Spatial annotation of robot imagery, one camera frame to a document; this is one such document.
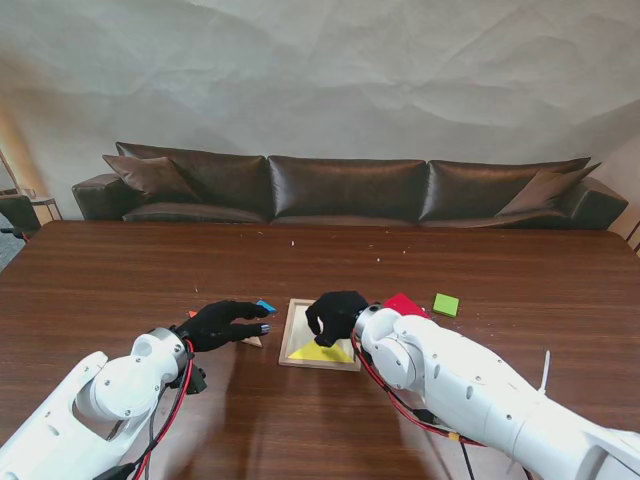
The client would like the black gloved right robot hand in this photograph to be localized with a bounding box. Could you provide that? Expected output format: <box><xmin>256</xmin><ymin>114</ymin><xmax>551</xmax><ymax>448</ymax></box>
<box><xmin>304</xmin><ymin>289</ymin><xmax>369</xmax><ymax>347</ymax></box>

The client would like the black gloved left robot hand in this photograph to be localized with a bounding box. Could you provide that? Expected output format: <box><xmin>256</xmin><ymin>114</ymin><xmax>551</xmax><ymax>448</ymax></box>
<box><xmin>177</xmin><ymin>299</ymin><xmax>271</xmax><ymax>354</ymax></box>

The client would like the large red tangram triangle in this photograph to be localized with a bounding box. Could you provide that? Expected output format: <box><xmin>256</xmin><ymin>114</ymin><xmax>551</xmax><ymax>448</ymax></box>
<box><xmin>383</xmin><ymin>292</ymin><xmax>432</xmax><ymax>321</ymax></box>

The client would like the large yellow tangram triangle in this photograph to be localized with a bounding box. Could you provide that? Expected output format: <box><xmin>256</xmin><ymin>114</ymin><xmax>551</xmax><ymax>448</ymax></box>
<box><xmin>289</xmin><ymin>337</ymin><xmax>354</xmax><ymax>362</ymax></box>

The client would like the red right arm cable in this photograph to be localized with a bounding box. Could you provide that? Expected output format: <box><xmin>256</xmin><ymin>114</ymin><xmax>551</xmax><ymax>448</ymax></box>
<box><xmin>349</xmin><ymin>332</ymin><xmax>489</xmax><ymax>449</ymax></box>

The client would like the square wooden tangram tray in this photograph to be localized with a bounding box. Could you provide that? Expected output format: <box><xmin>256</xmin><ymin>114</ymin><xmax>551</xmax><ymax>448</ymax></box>
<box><xmin>277</xmin><ymin>297</ymin><xmax>362</xmax><ymax>372</ymax></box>

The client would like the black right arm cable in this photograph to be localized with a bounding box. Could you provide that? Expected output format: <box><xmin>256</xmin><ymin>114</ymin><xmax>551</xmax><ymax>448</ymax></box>
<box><xmin>457</xmin><ymin>439</ymin><xmax>476</xmax><ymax>480</ymax></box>

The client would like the red left arm cable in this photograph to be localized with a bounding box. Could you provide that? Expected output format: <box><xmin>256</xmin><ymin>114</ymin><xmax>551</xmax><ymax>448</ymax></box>
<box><xmin>132</xmin><ymin>339</ymin><xmax>196</xmax><ymax>480</ymax></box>

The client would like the green tangram square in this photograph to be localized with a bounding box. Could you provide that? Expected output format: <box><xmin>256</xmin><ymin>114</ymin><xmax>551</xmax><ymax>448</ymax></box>
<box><xmin>431</xmin><ymin>292</ymin><xmax>462</xmax><ymax>319</ymax></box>

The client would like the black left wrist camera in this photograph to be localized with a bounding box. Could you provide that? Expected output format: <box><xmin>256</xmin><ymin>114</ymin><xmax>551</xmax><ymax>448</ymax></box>
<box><xmin>189</xmin><ymin>364</ymin><xmax>209</xmax><ymax>395</ymax></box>

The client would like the dark brown leather sofa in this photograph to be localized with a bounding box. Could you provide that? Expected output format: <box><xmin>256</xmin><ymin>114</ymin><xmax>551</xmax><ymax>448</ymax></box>
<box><xmin>71</xmin><ymin>141</ymin><xmax>629</xmax><ymax>232</ymax></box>

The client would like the small side table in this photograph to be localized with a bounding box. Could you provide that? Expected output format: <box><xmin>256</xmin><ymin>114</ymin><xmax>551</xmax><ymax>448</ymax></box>
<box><xmin>27</xmin><ymin>187</ymin><xmax>65</xmax><ymax>224</ymax></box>

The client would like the brown sofa cushion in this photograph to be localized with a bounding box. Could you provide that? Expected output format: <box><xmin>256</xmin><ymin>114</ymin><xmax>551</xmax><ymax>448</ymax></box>
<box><xmin>494</xmin><ymin>162</ymin><xmax>603</xmax><ymax>217</ymax></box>
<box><xmin>102</xmin><ymin>154</ymin><xmax>201</xmax><ymax>204</ymax></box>

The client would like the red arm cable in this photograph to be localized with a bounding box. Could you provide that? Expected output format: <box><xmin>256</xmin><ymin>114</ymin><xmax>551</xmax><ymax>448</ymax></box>
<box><xmin>349</xmin><ymin>332</ymin><xmax>489</xmax><ymax>449</ymax></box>
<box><xmin>132</xmin><ymin>339</ymin><xmax>196</xmax><ymax>480</ymax></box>

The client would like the dark chair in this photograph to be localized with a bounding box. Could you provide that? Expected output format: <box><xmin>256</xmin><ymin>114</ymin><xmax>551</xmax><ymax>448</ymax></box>
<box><xmin>0</xmin><ymin>193</ymin><xmax>44</xmax><ymax>239</ymax></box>

